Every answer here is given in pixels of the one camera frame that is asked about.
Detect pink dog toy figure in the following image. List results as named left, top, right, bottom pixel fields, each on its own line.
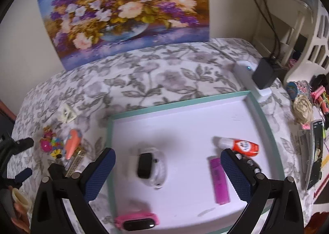
left=39, top=126, right=56, bottom=153

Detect silver harmonica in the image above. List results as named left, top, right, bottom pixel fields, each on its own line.
left=65, top=147, right=86, bottom=177

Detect orange blue toy pouch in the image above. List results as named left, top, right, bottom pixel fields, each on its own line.
left=65, top=129, right=82, bottom=160

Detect cream hair claw clip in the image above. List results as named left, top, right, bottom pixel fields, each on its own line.
left=57, top=103, right=77, bottom=123

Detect purple lighter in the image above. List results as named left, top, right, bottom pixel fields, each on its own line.
left=210, top=158, right=230, bottom=205

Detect red white correction bottle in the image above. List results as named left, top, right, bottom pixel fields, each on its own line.
left=212, top=137, right=259, bottom=157

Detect pink smart watch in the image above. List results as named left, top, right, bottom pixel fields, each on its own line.
left=114, top=212, right=160, bottom=231

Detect black power adapter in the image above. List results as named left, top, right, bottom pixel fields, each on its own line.
left=137, top=153, right=153, bottom=179

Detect white earbud case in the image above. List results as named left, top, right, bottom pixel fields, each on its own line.
left=127, top=147, right=167, bottom=189

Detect colourful flower hair clips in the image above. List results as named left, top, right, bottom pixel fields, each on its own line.
left=50, top=137, right=64, bottom=159

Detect black toy car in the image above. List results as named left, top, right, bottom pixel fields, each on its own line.
left=235, top=153, right=261, bottom=174

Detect grey floral blanket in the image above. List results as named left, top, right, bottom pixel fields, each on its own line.
left=6, top=37, right=317, bottom=234

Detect beige fabric flower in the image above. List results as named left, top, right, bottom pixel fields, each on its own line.
left=293, top=95, right=313, bottom=124

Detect teal rimmed white tray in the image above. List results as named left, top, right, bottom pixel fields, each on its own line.
left=107, top=91, right=284, bottom=233

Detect black plug charger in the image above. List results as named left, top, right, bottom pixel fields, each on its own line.
left=252, top=58, right=283, bottom=90

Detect white power strip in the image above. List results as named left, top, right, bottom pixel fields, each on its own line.
left=233, top=60, right=272, bottom=102

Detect floral painting canvas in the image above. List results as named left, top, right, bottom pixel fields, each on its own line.
left=38, top=0, right=210, bottom=70

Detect white shelf furniture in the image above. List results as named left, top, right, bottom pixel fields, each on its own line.
left=253, top=0, right=328, bottom=85

